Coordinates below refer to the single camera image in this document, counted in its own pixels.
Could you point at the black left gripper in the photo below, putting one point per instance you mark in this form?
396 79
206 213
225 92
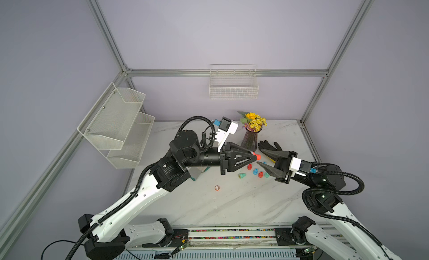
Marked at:
227 158

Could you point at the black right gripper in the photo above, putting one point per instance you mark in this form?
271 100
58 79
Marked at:
281 173

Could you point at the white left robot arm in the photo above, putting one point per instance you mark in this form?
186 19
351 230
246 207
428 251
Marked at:
198 142

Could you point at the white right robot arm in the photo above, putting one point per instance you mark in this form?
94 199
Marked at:
326 185

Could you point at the dark glass flower vase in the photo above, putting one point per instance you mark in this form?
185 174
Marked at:
250 140

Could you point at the black yellow work glove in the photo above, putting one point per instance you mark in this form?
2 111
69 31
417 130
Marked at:
266 146

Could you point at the yellow artificial flower bouquet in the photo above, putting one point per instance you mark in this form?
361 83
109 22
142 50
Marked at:
252 122

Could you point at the green grey work glove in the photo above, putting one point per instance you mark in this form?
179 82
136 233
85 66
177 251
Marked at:
197 171

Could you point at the white two-tier mesh shelf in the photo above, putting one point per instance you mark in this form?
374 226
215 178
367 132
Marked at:
117 127

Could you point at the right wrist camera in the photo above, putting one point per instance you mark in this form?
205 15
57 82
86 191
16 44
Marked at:
300 167

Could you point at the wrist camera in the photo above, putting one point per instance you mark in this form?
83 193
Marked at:
300 167
226 127

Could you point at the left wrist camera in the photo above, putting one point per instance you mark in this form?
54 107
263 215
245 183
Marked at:
226 127

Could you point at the white wire wall basket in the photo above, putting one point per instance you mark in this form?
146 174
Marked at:
233 82

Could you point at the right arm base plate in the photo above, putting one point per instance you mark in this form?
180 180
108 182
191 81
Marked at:
287 236

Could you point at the aluminium front rail frame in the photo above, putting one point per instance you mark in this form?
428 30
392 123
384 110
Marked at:
231 241

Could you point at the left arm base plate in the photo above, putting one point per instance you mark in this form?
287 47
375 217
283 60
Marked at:
176 239

